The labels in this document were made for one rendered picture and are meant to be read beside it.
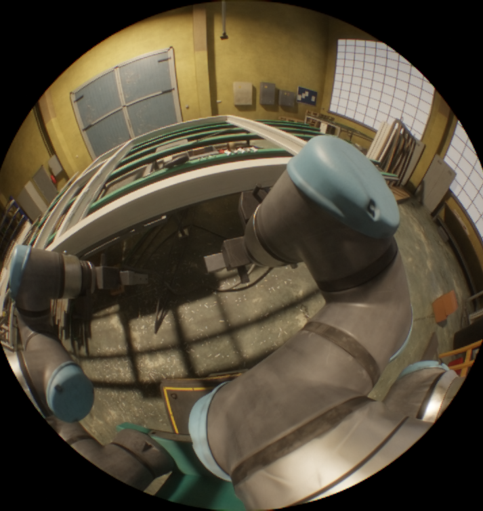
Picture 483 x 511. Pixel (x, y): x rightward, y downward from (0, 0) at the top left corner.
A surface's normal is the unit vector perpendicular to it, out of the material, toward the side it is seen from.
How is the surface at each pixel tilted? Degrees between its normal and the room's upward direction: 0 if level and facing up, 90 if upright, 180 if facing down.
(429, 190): 90
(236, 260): 24
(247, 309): 0
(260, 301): 0
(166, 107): 90
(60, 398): 95
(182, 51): 90
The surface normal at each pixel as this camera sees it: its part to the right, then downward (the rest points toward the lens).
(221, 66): 0.36, 0.79
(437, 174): -0.93, 0.31
